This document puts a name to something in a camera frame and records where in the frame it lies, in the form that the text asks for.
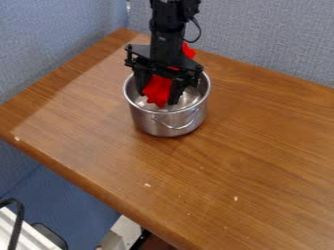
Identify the metal pot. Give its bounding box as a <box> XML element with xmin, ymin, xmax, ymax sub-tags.
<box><xmin>123</xmin><ymin>73</ymin><xmax>211</xmax><ymax>137</ymax></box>

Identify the white box under table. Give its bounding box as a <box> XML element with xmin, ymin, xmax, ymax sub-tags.
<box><xmin>0</xmin><ymin>208</ymin><xmax>69</xmax><ymax>250</ymax></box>

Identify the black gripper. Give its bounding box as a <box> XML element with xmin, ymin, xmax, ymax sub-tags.
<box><xmin>125</xmin><ymin>29</ymin><xmax>203</xmax><ymax>105</ymax></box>

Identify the white table leg bracket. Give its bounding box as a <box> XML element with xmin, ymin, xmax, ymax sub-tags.
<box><xmin>93</xmin><ymin>215</ymin><xmax>149</xmax><ymax>250</ymax></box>

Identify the red block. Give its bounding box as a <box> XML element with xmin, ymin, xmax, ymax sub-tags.
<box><xmin>141</xmin><ymin>42</ymin><xmax>195</xmax><ymax>107</ymax></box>

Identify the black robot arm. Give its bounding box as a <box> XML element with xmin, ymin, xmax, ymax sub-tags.
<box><xmin>125</xmin><ymin>0</ymin><xmax>203</xmax><ymax>107</ymax></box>

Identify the black cable loop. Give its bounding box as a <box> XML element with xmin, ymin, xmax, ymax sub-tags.
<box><xmin>0</xmin><ymin>197</ymin><xmax>27</xmax><ymax>250</ymax></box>

